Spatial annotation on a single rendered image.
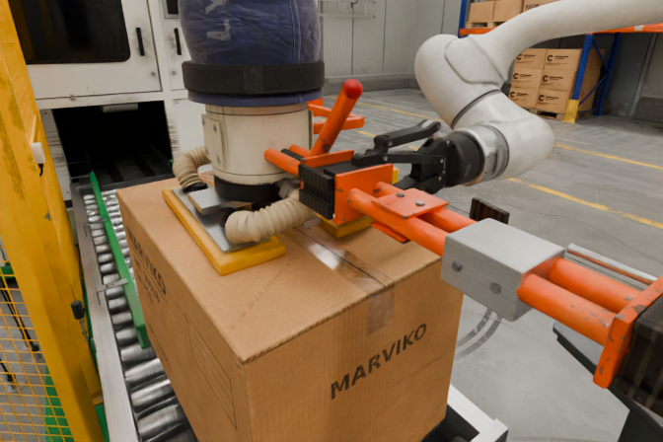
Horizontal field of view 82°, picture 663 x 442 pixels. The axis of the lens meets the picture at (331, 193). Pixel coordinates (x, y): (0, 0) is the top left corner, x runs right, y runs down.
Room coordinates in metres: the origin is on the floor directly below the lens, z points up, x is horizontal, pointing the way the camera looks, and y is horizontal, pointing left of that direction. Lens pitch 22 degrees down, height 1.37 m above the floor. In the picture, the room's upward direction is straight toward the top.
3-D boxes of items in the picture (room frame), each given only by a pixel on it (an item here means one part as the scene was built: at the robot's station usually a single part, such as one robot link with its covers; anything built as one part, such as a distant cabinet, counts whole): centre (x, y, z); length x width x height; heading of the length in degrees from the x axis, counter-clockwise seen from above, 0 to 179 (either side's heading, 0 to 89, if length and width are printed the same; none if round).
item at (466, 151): (0.53, -0.15, 1.20); 0.09 x 0.07 x 0.08; 125
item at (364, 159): (0.46, -0.05, 1.24); 0.05 x 0.01 x 0.03; 125
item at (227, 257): (0.60, 0.20, 1.10); 0.34 x 0.10 x 0.05; 35
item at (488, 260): (0.27, -0.14, 1.20); 0.07 x 0.07 x 0.04; 35
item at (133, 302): (1.48, 1.01, 0.60); 1.60 x 0.10 x 0.09; 35
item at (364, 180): (0.45, -0.02, 1.20); 0.10 x 0.08 x 0.06; 125
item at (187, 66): (0.66, 0.12, 1.32); 0.23 x 0.23 x 0.04
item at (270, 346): (0.65, 0.12, 0.87); 0.60 x 0.40 x 0.40; 38
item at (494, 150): (0.57, -0.21, 1.20); 0.09 x 0.06 x 0.09; 35
